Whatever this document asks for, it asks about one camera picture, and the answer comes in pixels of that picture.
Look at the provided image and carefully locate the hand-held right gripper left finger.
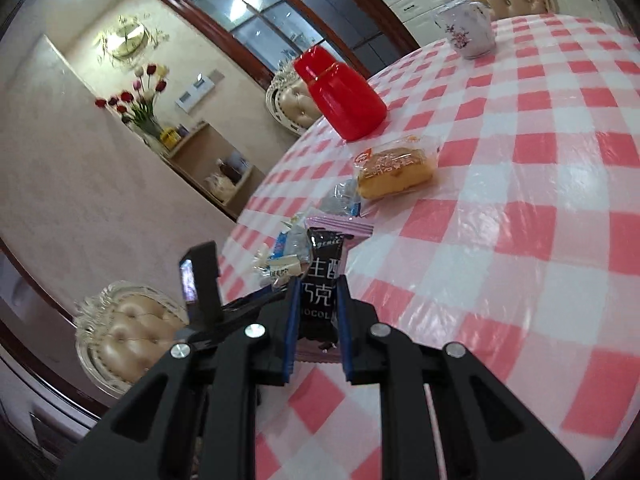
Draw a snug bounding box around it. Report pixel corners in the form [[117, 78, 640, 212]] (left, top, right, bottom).
[[57, 275, 303, 480]]

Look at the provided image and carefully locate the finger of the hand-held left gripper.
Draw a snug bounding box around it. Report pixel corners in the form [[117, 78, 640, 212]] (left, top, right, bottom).
[[220, 287, 290, 328]]

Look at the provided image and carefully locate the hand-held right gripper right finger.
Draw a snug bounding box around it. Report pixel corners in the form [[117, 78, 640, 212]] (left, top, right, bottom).
[[335, 274, 586, 480]]

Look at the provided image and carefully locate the black chocolate packet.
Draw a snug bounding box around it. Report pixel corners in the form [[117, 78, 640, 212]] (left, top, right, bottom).
[[295, 227, 346, 363]]

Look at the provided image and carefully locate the small clear nut packet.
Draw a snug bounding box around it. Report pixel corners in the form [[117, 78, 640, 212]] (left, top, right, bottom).
[[252, 252, 307, 291]]

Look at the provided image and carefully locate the blue cartoon snack packet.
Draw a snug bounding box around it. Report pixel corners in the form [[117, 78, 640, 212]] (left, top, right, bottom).
[[272, 220, 313, 266]]

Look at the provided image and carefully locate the black and lilac snack packet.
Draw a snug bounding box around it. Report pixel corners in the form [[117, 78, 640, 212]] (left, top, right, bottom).
[[305, 216, 375, 238]]

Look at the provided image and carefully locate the clear plastic bag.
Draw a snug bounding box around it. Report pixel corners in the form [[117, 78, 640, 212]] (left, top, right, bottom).
[[205, 172, 238, 201]]

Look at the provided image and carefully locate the brown bottle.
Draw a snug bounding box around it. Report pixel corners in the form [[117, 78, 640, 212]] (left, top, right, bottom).
[[215, 158, 241, 183]]

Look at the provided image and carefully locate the silver blue snack packet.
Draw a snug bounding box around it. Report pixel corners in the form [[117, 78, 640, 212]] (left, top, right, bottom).
[[320, 180, 362, 217]]

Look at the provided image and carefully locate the orange printed cake packet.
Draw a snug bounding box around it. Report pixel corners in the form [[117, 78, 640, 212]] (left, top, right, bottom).
[[352, 135, 441, 202]]

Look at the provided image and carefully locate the vase of tulips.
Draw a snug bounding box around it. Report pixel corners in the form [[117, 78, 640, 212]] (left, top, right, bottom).
[[95, 62, 171, 143]]

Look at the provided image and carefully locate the pink checked tablecloth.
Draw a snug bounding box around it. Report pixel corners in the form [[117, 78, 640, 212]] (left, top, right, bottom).
[[217, 12, 640, 480]]

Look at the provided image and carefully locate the ornate cream chair back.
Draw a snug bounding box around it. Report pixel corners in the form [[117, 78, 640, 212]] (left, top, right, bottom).
[[265, 57, 321, 133]]

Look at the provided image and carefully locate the red thermos jug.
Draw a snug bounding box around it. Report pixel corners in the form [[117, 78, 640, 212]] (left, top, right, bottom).
[[293, 45, 387, 142]]

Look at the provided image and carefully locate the white floral teapot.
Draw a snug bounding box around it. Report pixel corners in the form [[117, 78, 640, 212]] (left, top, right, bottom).
[[434, 1, 497, 60]]

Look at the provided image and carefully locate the wooden wall shelf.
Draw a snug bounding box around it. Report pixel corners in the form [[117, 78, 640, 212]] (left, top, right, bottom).
[[160, 120, 266, 223]]

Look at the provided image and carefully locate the white wall switch panel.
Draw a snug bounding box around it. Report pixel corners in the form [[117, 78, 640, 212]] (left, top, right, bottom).
[[175, 72, 223, 111]]

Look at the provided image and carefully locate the gold wall clock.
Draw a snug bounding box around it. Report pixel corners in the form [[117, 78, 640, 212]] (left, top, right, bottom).
[[97, 15, 168, 66]]

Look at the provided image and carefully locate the wooden door frame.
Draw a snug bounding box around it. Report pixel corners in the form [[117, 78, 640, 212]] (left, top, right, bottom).
[[156, 0, 421, 91]]

